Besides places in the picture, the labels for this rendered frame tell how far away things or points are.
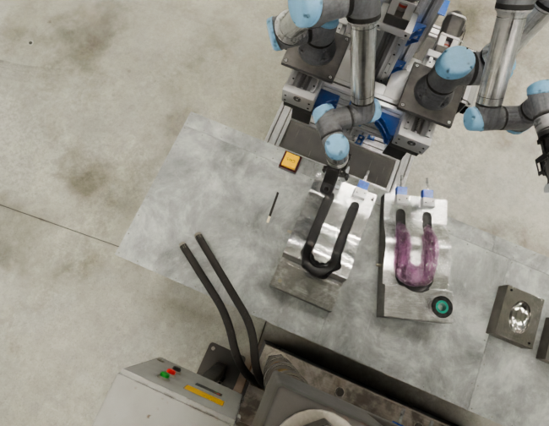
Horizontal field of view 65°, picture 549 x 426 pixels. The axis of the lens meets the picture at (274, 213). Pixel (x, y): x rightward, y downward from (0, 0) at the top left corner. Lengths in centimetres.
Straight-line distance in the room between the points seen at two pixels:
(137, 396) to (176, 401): 9
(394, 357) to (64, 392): 179
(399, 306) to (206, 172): 95
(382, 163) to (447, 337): 113
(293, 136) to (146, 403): 184
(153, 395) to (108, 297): 163
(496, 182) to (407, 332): 152
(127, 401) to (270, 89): 227
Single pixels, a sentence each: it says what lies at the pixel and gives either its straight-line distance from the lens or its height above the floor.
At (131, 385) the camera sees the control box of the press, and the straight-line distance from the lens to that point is 111.
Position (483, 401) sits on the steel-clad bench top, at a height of 80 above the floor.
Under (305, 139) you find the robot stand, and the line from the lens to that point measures 257.
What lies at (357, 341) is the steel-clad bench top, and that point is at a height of 80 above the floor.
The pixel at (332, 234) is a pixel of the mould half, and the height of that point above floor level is 89.
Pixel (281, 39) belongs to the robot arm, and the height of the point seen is 126.
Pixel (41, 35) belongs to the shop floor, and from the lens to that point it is 350.
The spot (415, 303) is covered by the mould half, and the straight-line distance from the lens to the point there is 173.
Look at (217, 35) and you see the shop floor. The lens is 320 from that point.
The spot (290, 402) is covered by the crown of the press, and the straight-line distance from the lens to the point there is 54.
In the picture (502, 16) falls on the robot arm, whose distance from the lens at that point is 143.
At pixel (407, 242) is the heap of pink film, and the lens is 175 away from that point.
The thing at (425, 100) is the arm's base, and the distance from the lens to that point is 180.
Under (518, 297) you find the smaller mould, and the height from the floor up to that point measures 87.
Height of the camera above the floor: 254
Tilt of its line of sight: 75 degrees down
